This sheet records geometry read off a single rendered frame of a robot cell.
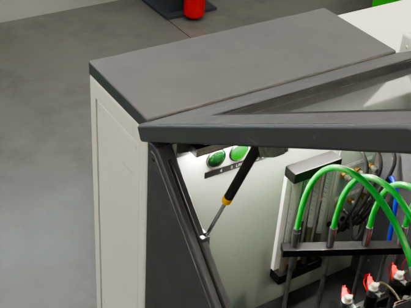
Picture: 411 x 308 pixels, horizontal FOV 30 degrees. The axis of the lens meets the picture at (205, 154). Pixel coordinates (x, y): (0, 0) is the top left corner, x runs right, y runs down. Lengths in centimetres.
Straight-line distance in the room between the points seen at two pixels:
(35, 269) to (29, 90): 153
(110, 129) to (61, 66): 315
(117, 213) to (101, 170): 11
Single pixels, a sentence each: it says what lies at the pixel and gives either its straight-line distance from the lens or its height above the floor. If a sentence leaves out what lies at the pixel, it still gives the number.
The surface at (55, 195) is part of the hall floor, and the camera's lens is 380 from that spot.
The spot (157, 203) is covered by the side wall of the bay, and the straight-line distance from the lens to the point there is 164.
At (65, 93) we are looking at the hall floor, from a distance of 461.
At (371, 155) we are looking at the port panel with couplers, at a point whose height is 123.
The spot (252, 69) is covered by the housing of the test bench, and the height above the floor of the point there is 150.
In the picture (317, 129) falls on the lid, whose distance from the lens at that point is 106.
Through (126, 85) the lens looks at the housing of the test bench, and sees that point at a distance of 168.
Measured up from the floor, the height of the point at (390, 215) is 139.
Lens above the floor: 234
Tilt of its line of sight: 35 degrees down
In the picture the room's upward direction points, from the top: 4 degrees clockwise
